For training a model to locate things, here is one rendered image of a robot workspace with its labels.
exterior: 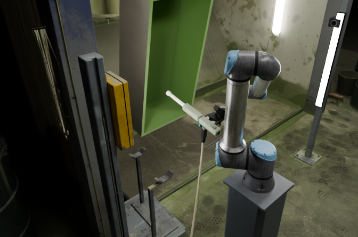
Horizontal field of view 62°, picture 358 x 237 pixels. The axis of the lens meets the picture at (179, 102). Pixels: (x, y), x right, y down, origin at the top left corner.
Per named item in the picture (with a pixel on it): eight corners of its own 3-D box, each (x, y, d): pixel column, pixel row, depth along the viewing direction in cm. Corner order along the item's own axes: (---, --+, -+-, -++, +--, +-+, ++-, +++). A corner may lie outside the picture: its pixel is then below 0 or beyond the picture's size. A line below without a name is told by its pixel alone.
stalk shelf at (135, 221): (110, 214, 145) (109, 212, 144) (147, 191, 157) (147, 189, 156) (145, 260, 124) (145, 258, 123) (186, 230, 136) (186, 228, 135)
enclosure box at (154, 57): (119, 114, 274) (119, -20, 201) (168, 94, 309) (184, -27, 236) (141, 137, 255) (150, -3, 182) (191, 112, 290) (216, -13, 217)
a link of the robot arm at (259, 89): (286, 48, 132) (266, 86, 198) (257, 47, 134) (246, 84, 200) (284, 73, 130) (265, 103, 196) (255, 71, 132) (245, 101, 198)
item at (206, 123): (218, 150, 193) (222, 127, 177) (213, 154, 191) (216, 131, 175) (170, 110, 219) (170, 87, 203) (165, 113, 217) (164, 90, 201)
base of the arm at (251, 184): (281, 182, 180) (283, 170, 175) (261, 198, 169) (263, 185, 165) (255, 166, 193) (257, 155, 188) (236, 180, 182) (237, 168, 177)
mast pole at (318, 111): (303, 156, 299) (346, -17, 220) (306, 154, 302) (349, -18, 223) (308, 158, 296) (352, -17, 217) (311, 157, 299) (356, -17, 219)
